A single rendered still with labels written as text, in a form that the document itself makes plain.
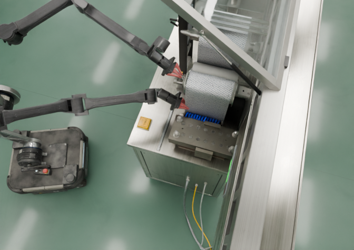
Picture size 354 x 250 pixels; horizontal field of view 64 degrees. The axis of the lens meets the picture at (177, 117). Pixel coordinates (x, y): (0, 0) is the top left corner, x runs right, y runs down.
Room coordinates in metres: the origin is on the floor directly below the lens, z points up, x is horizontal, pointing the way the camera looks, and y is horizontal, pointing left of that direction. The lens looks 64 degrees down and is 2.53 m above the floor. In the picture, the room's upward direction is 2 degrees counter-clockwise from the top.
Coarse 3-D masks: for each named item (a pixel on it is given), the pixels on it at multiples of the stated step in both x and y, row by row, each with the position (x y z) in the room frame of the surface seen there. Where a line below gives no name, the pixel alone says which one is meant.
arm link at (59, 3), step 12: (60, 0) 1.16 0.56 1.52; (72, 0) 1.15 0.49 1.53; (36, 12) 1.11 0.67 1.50; (48, 12) 1.11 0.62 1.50; (12, 24) 1.03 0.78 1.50; (24, 24) 1.05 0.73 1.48; (36, 24) 1.07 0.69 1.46; (0, 36) 0.98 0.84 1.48; (12, 36) 0.99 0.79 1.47; (24, 36) 1.05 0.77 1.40
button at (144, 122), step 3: (141, 117) 0.78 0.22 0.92; (144, 117) 0.78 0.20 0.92; (141, 120) 0.76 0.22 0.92; (144, 120) 0.76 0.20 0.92; (147, 120) 0.76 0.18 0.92; (150, 120) 0.76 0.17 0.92; (138, 123) 0.74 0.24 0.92; (141, 123) 0.74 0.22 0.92; (144, 123) 0.74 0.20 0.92; (147, 123) 0.74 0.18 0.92; (138, 126) 0.72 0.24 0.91; (141, 126) 0.72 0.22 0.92; (144, 126) 0.72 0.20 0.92; (147, 126) 0.72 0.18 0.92
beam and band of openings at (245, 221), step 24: (288, 48) 0.69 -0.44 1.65; (288, 72) 0.59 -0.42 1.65; (264, 96) 0.49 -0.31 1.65; (264, 120) 0.40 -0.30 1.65; (264, 144) 0.31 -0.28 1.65; (240, 168) 0.29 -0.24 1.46; (264, 168) 0.23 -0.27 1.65; (240, 192) 0.16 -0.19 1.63; (264, 192) 0.16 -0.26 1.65; (240, 216) 0.09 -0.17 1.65; (264, 216) 0.09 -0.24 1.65; (240, 240) 0.03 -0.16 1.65
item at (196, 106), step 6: (186, 96) 0.76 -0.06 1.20; (186, 102) 0.76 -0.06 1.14; (192, 102) 0.75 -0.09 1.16; (198, 102) 0.74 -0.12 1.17; (204, 102) 0.73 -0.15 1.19; (192, 108) 0.75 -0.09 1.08; (198, 108) 0.74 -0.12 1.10; (204, 108) 0.73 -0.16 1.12; (210, 108) 0.71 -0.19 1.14; (216, 108) 0.70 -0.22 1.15; (222, 108) 0.69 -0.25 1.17; (198, 114) 0.74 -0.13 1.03; (204, 114) 0.72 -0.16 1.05; (210, 114) 0.71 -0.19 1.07; (216, 114) 0.70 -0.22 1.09; (222, 114) 0.69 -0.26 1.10; (222, 120) 0.69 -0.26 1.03
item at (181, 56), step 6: (180, 18) 1.12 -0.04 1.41; (180, 24) 1.12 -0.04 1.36; (186, 24) 1.11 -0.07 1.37; (180, 30) 1.12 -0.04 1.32; (180, 36) 1.12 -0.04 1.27; (186, 36) 1.11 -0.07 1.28; (180, 42) 1.12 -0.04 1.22; (186, 42) 1.11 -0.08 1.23; (192, 42) 1.24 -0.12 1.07; (180, 48) 1.12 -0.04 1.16; (186, 48) 1.11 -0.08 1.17; (192, 48) 1.25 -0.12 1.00; (180, 54) 1.12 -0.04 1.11; (186, 54) 1.11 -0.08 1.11; (180, 60) 1.12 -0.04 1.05; (186, 60) 1.11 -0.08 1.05; (180, 66) 1.12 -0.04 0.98; (186, 66) 1.12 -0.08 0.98; (186, 72) 1.12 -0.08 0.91
